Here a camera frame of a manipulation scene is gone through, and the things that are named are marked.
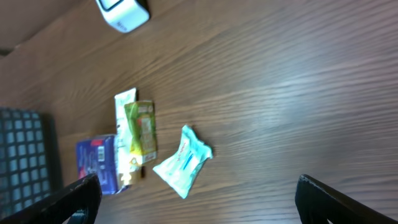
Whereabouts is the purple red liners pack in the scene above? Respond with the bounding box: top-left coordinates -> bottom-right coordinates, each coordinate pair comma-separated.
75,134 -> 129,195

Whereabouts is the green yellow snack packet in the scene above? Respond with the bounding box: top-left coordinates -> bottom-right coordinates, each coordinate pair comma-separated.
124,101 -> 157,166

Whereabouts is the white barcode scanner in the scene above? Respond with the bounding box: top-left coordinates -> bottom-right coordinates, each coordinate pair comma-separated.
96,0 -> 150,33

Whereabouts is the grey plastic mesh basket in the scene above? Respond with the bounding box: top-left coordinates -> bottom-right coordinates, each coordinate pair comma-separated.
1,108 -> 52,219

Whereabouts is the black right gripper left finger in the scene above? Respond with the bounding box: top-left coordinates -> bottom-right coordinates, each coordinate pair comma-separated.
1,174 -> 102,224

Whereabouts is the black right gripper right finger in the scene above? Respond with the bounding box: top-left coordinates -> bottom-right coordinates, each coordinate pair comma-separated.
295,174 -> 397,224

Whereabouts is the white gold cream tube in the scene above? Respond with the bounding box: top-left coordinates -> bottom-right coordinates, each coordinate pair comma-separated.
114,88 -> 142,187

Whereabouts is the teal wet wipes pack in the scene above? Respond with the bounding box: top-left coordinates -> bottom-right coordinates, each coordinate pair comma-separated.
153,125 -> 213,199

